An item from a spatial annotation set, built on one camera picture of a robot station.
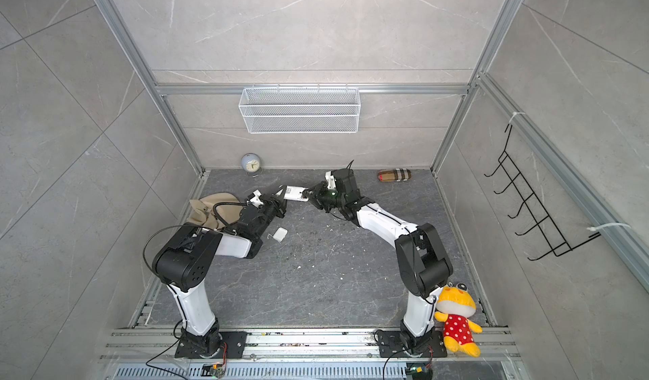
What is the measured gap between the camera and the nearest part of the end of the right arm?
688 millimetres

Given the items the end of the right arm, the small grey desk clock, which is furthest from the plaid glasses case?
the small grey desk clock

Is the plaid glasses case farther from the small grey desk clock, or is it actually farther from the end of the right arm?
the small grey desk clock
